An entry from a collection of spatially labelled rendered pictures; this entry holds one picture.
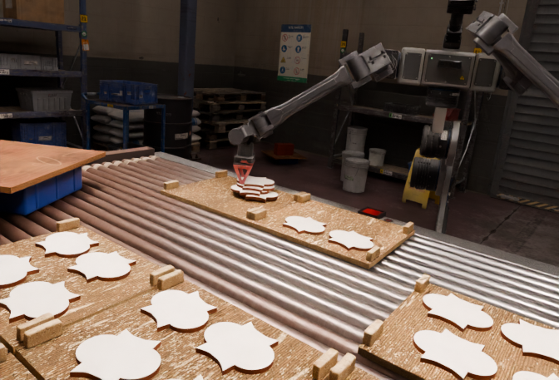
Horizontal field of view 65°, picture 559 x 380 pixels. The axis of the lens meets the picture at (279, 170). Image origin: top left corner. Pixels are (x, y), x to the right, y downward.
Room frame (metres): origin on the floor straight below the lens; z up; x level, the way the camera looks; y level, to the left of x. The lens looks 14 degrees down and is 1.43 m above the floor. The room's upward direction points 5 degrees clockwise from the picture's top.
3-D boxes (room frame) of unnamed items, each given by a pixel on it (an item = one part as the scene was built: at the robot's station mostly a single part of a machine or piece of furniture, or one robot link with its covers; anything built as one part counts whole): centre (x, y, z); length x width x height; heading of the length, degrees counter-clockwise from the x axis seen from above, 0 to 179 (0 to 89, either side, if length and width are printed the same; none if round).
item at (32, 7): (5.06, 2.83, 1.74); 0.50 x 0.38 x 0.32; 142
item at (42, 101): (5.11, 2.78, 0.76); 0.50 x 0.36 x 0.24; 148
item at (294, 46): (7.39, -0.06, 1.55); 0.61 x 0.02 x 0.91; 52
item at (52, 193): (1.37, 0.86, 0.97); 0.31 x 0.31 x 0.10; 84
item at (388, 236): (1.32, -0.18, 0.93); 0.41 x 0.35 x 0.02; 55
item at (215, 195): (1.55, 0.15, 0.93); 0.41 x 0.35 x 0.02; 55
